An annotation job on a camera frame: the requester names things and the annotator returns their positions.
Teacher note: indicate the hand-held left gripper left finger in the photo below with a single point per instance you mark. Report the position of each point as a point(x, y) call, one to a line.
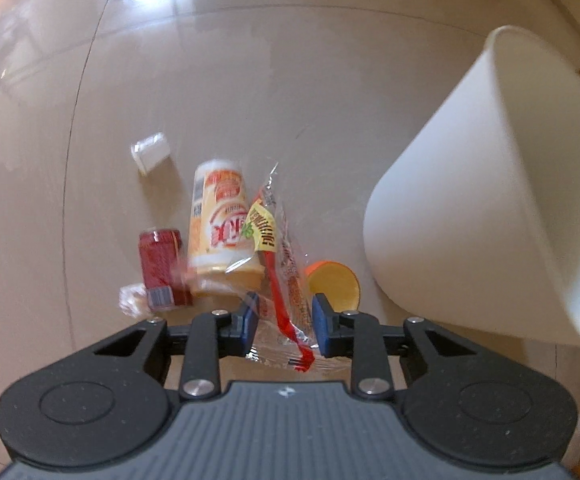
point(251, 322)

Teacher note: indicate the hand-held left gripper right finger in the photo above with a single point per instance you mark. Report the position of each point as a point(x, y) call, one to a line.
point(321, 325)

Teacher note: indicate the orange plastic lid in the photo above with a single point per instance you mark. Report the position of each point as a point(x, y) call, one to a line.
point(335, 285)

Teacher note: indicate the clear toothbrush package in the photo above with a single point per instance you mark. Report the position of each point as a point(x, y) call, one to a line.
point(275, 270)

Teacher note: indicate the printed milk tea cup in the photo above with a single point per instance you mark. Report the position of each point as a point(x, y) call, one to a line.
point(217, 220)

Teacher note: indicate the red drink can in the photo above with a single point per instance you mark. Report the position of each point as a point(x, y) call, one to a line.
point(159, 260)

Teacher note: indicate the clear snack wrapper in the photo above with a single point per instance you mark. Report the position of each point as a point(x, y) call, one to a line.
point(132, 300)

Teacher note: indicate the white plastic bucket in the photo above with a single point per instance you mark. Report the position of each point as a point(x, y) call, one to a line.
point(470, 185)

